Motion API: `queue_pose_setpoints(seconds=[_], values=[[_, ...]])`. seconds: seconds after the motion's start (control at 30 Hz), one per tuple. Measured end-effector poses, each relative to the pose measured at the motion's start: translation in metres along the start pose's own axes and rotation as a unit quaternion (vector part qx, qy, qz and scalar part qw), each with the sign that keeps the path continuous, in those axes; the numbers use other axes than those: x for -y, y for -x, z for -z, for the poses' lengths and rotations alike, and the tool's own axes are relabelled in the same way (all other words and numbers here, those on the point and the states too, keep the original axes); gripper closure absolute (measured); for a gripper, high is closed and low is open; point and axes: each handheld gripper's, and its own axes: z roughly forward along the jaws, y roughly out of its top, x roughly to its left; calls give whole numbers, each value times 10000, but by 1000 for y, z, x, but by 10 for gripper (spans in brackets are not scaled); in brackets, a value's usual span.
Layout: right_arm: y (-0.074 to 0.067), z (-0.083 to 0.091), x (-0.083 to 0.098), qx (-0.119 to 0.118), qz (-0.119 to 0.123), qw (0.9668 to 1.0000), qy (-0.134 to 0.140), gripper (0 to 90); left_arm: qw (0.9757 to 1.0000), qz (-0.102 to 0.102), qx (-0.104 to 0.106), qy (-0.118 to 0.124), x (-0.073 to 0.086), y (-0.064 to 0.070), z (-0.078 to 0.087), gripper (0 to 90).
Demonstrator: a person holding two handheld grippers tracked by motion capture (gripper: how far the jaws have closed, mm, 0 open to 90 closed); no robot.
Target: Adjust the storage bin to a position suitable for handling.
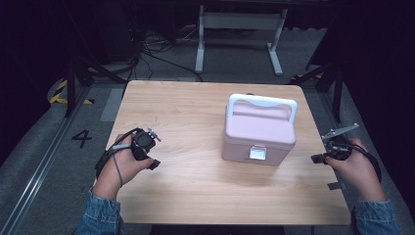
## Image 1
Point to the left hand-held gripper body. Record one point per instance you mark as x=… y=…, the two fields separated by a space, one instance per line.
x=142 y=141

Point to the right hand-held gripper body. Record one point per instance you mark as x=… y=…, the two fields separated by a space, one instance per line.
x=338 y=147

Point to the person's left hand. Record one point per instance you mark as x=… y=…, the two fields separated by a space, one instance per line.
x=125 y=168

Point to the person's right hand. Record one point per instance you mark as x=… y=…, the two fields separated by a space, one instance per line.
x=359 y=171

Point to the grey tape piece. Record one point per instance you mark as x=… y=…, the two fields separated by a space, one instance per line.
x=335 y=186

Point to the black tripod stand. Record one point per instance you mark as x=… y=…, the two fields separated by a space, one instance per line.
x=71 y=88
x=337 y=84

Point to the yellow black floor tape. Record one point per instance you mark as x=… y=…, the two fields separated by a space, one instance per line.
x=60 y=94

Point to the white metal stand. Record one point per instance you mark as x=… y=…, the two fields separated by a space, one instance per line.
x=239 y=21

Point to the metal floor rail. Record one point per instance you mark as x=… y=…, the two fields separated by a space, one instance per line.
x=36 y=169

